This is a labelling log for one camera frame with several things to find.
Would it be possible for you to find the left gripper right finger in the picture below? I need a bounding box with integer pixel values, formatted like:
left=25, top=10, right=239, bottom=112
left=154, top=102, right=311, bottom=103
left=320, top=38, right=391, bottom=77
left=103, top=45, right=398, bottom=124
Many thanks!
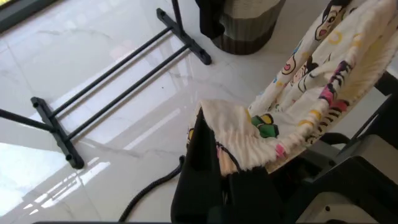
left=228, top=166, right=284, bottom=222

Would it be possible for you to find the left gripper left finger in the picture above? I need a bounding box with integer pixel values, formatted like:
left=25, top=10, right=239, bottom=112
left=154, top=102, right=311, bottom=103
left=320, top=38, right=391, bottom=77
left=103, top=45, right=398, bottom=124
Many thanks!
left=170, top=107, right=229, bottom=222

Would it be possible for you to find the cream printed garment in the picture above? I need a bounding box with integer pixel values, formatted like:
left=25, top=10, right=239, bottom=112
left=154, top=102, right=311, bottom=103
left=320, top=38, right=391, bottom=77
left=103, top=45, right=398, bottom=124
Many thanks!
left=185, top=0, right=398, bottom=177

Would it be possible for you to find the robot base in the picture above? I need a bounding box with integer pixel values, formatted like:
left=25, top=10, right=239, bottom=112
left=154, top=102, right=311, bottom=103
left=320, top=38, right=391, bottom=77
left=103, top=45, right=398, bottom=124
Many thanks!
left=269, top=93, right=398, bottom=224

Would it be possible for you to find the black clothes rack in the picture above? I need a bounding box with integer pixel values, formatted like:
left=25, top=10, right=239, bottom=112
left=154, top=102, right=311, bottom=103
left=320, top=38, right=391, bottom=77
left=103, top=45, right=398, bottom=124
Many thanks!
left=0, top=0, right=213, bottom=170

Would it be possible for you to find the white laundry basket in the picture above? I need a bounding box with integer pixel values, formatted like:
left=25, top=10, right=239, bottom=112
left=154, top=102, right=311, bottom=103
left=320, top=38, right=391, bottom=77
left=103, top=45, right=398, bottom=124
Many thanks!
left=211, top=0, right=287, bottom=55

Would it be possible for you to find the black garment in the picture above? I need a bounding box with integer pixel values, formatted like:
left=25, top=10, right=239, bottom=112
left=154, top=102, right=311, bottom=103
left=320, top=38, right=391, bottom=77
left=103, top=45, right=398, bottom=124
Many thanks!
left=195, top=0, right=226, bottom=40

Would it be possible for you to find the black cable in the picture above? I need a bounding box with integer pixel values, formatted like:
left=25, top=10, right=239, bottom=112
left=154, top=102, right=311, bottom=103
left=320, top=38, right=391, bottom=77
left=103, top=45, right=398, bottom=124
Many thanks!
left=119, top=155, right=186, bottom=222

